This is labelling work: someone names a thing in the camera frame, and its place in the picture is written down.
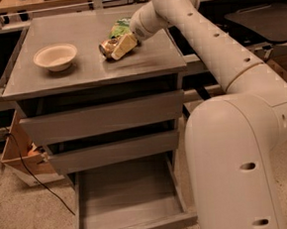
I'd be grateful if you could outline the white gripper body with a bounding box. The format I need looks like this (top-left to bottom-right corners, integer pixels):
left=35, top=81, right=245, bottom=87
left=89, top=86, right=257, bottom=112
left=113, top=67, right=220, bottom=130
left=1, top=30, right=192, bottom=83
left=130, top=2, right=168, bottom=42

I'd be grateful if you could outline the grey top drawer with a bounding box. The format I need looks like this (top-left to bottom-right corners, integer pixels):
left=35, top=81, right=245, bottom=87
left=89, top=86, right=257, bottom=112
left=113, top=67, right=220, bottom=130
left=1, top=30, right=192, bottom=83
left=19, top=90, right=184, bottom=146

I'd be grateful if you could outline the grey drawer cabinet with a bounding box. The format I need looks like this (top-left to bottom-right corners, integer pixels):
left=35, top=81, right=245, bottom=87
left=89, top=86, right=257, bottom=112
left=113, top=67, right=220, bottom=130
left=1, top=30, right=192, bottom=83
left=0, top=1, right=201, bottom=229

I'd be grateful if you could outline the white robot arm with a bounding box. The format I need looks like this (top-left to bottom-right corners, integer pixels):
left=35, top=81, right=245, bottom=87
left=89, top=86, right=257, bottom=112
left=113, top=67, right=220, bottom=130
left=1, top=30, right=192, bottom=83
left=130, top=0, right=287, bottom=229

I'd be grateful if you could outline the cardboard box left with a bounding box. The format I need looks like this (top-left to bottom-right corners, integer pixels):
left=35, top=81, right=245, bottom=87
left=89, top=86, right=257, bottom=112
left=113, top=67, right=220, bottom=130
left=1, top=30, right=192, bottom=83
left=1, top=113, right=63, bottom=187

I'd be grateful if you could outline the black power cable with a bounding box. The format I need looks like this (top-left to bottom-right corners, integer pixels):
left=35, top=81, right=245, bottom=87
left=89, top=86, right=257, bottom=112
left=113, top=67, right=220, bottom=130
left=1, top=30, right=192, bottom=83
left=0, top=92, right=76, bottom=222

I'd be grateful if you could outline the white paper bowl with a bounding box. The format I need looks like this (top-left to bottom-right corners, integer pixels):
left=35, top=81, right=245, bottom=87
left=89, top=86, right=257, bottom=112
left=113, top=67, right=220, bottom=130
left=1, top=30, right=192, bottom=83
left=33, top=43, right=78, bottom=72

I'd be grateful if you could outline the orange soda can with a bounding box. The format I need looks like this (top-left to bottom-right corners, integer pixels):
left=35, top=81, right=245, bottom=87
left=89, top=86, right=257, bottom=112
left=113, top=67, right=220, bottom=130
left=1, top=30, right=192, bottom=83
left=99, top=38, right=123, bottom=60

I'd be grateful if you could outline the green chip bag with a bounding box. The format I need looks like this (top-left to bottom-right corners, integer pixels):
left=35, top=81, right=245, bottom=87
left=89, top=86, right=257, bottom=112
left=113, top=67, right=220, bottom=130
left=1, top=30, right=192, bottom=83
left=109, top=17, right=131, bottom=39

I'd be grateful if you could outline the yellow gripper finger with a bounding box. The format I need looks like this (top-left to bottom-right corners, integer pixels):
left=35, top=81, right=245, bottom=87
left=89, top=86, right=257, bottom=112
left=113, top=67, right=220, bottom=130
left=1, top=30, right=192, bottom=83
left=111, top=33, right=138, bottom=60

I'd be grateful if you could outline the open grey bottom drawer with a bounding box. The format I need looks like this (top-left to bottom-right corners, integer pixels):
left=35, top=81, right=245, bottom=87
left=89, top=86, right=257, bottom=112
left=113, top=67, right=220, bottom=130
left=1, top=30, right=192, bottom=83
left=74, top=153, right=197, bottom=229

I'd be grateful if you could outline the grey middle drawer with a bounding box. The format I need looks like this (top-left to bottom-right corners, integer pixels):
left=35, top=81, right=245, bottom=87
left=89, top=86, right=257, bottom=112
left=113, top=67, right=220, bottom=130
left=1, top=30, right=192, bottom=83
left=49, top=130, right=179, bottom=174

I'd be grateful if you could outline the black tray panel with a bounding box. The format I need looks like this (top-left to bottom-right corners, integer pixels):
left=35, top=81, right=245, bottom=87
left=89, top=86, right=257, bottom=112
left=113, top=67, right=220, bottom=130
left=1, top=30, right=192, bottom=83
left=225, top=2, right=287, bottom=44

